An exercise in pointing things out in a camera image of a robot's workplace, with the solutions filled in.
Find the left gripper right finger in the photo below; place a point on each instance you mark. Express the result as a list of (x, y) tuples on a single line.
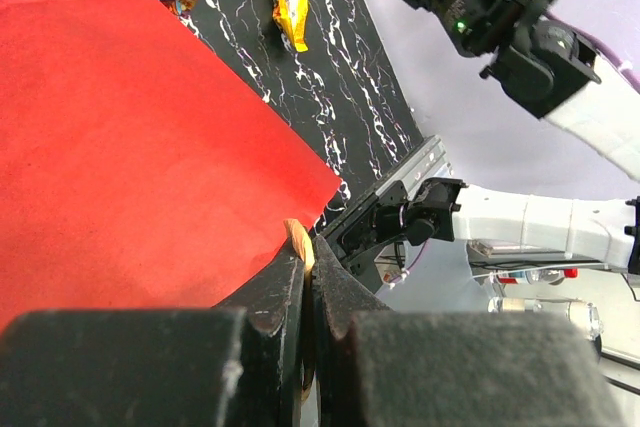
[(379, 367)]

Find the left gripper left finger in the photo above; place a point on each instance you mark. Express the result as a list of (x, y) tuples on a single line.
[(237, 363)]

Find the yellow snack packet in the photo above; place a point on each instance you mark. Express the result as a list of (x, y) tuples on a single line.
[(291, 17)]

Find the red paper bag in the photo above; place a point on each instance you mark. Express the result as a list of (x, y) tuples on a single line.
[(137, 169)]

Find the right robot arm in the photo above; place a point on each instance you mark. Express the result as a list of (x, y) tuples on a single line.
[(557, 74)]

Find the clear plastic bottle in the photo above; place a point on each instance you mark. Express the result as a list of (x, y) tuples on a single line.
[(583, 315)]

